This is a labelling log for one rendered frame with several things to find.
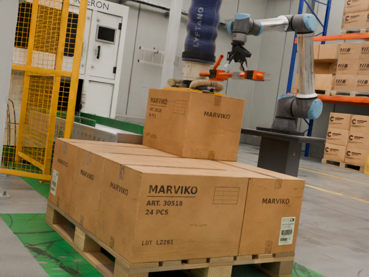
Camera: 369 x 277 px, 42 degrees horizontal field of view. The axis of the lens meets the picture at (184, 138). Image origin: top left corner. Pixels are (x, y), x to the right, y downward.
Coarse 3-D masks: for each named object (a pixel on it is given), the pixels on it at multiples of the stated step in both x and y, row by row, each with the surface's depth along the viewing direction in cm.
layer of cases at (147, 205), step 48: (96, 144) 297; (96, 192) 242; (144, 192) 205; (192, 192) 219; (240, 192) 234; (288, 192) 252; (144, 240) 208; (192, 240) 222; (240, 240) 238; (288, 240) 256
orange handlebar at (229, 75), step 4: (224, 72) 290; (228, 72) 287; (208, 76) 312; (224, 76) 289; (228, 76) 288; (256, 76) 266; (260, 76) 265; (212, 80) 348; (216, 80) 343; (220, 80) 336
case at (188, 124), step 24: (168, 96) 309; (192, 96) 285; (216, 96) 293; (168, 120) 306; (192, 120) 287; (216, 120) 295; (240, 120) 303; (144, 144) 334; (168, 144) 303; (192, 144) 288; (216, 144) 297
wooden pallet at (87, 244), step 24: (48, 216) 301; (72, 240) 268; (96, 240) 237; (96, 264) 235; (120, 264) 213; (144, 264) 209; (168, 264) 216; (192, 264) 223; (216, 264) 231; (240, 264) 239; (264, 264) 265; (288, 264) 258
